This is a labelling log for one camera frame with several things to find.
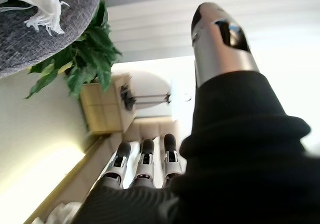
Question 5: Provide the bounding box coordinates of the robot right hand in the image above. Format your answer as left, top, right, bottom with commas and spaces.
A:
71, 1, 320, 224

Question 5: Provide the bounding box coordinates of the light wooden nightstand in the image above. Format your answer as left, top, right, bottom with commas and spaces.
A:
79, 73, 137, 136

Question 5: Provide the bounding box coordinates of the white pleated curtain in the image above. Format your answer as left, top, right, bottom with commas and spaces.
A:
101, 0, 320, 64

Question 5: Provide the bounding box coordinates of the green leafy plant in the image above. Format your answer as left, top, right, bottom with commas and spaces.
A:
24, 0, 124, 100

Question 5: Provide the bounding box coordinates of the grey fabric armchair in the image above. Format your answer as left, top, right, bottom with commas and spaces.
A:
0, 0, 105, 79

